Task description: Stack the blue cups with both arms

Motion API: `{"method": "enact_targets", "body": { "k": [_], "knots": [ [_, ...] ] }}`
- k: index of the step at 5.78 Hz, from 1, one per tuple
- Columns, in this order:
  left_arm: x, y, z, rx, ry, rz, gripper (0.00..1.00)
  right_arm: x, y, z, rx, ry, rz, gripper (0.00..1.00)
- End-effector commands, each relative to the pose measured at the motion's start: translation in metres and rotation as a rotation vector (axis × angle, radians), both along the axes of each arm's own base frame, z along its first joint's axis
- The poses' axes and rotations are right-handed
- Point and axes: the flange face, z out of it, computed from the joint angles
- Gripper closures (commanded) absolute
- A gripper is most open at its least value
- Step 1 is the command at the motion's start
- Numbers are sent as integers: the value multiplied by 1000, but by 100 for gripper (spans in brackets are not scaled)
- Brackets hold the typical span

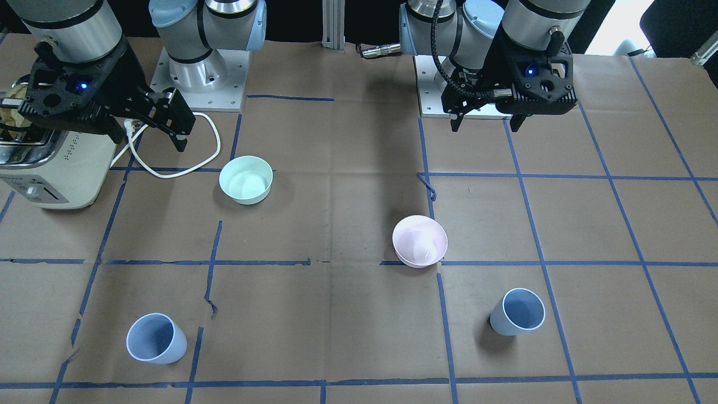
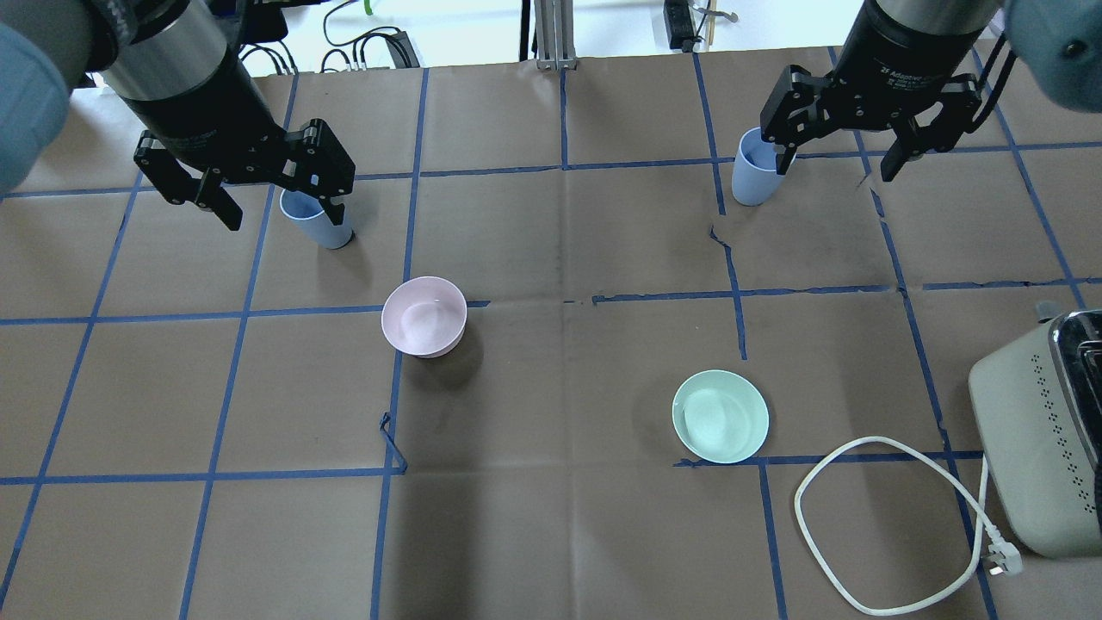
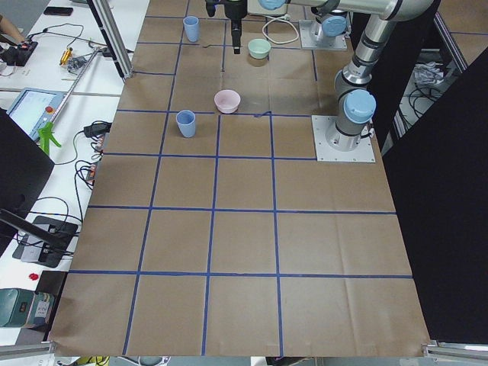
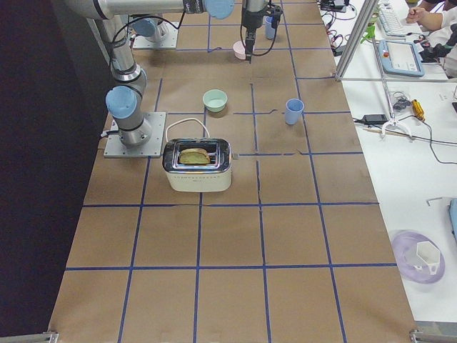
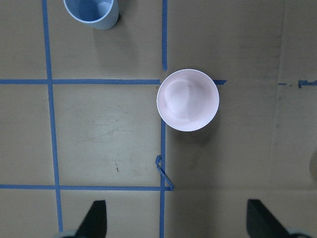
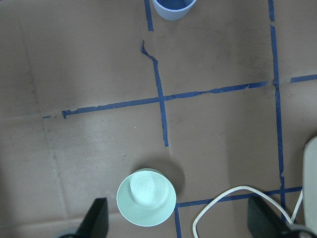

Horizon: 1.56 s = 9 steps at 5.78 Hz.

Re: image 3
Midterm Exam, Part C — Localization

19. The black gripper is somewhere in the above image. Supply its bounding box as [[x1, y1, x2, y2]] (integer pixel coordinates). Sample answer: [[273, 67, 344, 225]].
[[223, 0, 245, 54]]

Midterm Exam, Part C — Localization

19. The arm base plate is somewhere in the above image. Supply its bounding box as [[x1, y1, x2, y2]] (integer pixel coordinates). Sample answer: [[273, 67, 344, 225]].
[[299, 20, 348, 51], [311, 115, 376, 163]]

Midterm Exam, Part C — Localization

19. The green bowl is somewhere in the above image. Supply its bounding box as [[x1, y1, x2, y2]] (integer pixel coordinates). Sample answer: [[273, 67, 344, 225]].
[[248, 38, 271, 59]]

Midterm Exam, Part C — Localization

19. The black controller box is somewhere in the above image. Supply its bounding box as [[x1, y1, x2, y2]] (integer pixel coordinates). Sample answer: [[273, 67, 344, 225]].
[[1, 41, 38, 66]]

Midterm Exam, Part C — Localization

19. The teach pendant tablet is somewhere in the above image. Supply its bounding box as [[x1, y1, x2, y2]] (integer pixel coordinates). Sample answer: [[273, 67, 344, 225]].
[[7, 88, 65, 142]]

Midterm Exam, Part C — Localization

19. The blue cup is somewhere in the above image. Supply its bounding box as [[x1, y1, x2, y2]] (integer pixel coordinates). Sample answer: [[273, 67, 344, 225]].
[[176, 110, 196, 138], [183, 15, 200, 43]]

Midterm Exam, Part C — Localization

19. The black phone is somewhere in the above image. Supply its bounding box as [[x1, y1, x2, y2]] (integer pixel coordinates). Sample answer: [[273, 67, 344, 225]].
[[43, 6, 74, 17]]

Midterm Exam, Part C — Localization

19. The black power adapter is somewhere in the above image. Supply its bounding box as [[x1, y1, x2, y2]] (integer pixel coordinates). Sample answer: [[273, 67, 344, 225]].
[[83, 120, 112, 137]]

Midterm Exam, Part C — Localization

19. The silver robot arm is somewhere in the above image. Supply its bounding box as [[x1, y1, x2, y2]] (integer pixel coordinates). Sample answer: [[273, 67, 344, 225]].
[[206, 1, 350, 54], [291, 0, 433, 152]]

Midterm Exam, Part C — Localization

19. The black monitor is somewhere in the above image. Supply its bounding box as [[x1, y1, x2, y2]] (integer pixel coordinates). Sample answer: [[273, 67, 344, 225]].
[[0, 107, 56, 257]]

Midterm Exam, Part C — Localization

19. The aluminium frame post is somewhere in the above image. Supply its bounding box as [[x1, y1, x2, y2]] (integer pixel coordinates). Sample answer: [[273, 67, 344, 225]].
[[87, 0, 133, 80]]

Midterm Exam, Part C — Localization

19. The green metal box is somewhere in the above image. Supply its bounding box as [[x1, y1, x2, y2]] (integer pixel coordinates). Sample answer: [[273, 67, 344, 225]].
[[1, 288, 55, 328]]

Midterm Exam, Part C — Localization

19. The black dark panel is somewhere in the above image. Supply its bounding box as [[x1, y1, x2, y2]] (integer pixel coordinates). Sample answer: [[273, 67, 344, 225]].
[[384, 53, 487, 344]]

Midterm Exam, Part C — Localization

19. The monitor stand base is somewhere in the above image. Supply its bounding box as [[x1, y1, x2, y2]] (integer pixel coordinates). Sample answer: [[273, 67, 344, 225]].
[[12, 216, 79, 268]]

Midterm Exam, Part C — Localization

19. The white power cable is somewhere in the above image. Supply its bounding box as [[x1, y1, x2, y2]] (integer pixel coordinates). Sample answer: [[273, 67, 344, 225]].
[[262, 14, 300, 46]]

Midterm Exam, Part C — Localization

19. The pink bowl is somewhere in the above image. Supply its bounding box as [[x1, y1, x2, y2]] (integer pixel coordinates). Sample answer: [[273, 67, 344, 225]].
[[213, 89, 241, 114]]

